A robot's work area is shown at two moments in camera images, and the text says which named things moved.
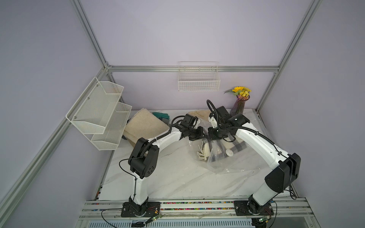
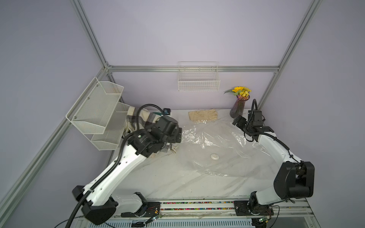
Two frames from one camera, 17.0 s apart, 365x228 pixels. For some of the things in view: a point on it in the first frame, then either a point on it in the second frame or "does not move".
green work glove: x=160 y=115 does not move
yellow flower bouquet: x=242 y=93 does not move
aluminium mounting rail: x=284 y=209 does not move
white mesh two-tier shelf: x=100 y=114 does not move
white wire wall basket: x=198 y=76 does not move
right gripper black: x=213 y=136 → x=240 y=124
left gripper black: x=200 y=134 → x=176 y=136
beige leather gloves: x=204 y=114 does not move
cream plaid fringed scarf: x=218 y=149 → x=147 y=118
